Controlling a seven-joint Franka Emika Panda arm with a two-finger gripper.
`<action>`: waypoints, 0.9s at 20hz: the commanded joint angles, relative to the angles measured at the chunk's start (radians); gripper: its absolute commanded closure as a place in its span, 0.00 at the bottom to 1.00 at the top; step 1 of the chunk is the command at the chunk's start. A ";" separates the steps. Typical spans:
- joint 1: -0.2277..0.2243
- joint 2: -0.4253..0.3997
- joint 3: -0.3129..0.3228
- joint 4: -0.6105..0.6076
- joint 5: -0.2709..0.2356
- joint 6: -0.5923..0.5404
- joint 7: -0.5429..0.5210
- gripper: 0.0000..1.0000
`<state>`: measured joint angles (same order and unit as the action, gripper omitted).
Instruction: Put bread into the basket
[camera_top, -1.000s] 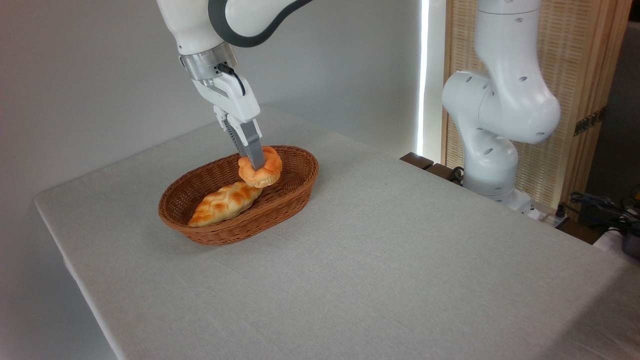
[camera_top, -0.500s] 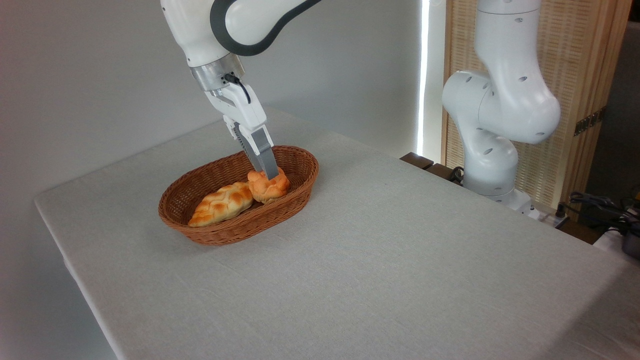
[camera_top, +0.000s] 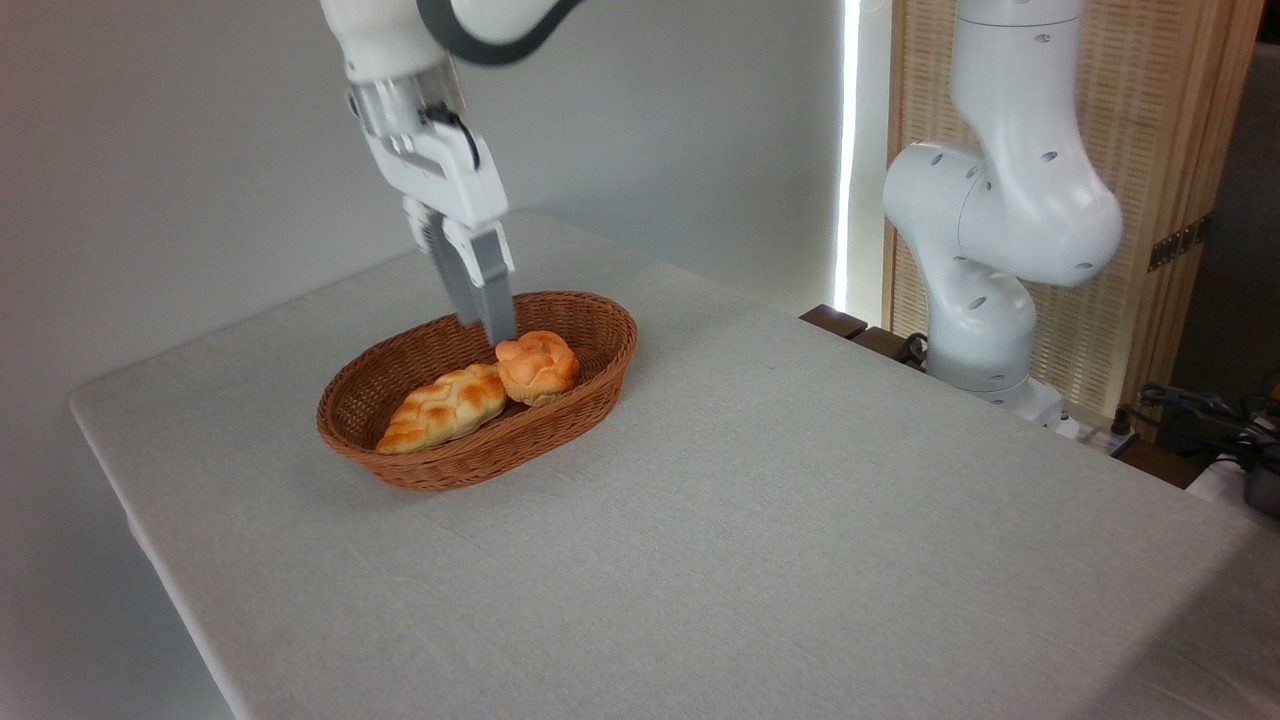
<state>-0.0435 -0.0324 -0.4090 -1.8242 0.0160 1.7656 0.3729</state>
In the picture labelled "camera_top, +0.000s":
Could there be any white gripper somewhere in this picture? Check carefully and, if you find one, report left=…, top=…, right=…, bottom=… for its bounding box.
left=360, top=108, right=518, bottom=346

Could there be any round knotted bread roll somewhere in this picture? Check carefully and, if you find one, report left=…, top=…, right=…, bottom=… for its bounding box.
left=495, top=331, right=581, bottom=407

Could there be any long braided bread loaf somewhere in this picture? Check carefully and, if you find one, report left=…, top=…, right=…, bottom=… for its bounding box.
left=376, top=363, right=509, bottom=456

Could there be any brown oval wicker basket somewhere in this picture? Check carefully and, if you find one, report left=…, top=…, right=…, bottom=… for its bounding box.
left=317, top=291, right=638, bottom=492

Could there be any small dark wooden block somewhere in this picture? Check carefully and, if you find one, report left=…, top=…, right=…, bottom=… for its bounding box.
left=800, top=305, right=869, bottom=341

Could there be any light grey tablecloth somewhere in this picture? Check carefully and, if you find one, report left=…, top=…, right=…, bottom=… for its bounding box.
left=68, top=210, right=1280, bottom=720

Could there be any large dark wooden block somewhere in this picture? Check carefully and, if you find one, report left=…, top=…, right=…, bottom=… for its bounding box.
left=850, top=325, right=931, bottom=373

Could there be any dark metal screen hinge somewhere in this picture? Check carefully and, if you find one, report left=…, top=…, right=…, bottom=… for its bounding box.
left=1148, top=213, right=1214, bottom=273

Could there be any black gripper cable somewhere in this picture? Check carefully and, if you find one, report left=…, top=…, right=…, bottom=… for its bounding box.
left=425, top=105, right=482, bottom=170

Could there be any black cable bundle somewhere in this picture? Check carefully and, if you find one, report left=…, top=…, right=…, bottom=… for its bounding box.
left=1135, top=383, right=1280, bottom=471

